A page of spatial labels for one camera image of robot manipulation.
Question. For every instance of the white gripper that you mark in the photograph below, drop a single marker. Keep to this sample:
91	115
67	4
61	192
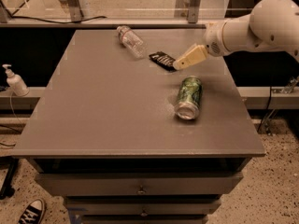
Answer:
214	40

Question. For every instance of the black rxbar chocolate wrapper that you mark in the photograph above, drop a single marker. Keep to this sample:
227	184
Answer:
163	60

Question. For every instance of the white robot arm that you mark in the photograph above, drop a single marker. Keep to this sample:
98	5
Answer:
272	25

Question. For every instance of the clear plastic water bottle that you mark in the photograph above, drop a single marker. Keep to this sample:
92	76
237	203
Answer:
132	41

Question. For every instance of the white pump dispenser bottle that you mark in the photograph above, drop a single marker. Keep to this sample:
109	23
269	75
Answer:
15	82

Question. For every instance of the green drink can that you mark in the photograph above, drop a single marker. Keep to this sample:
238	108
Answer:
189	97

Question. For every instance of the grey drawer cabinet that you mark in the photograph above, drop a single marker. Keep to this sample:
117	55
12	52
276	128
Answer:
104	112

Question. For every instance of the top drawer with knob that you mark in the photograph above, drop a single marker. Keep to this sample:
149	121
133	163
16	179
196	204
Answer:
138	184

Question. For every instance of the drawer with knob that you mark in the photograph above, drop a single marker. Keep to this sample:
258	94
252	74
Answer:
138	184
145	205

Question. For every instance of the black stand base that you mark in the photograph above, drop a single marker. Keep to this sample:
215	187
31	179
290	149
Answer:
11	164

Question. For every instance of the black white sneaker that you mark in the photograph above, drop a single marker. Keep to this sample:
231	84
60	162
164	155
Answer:
33	213

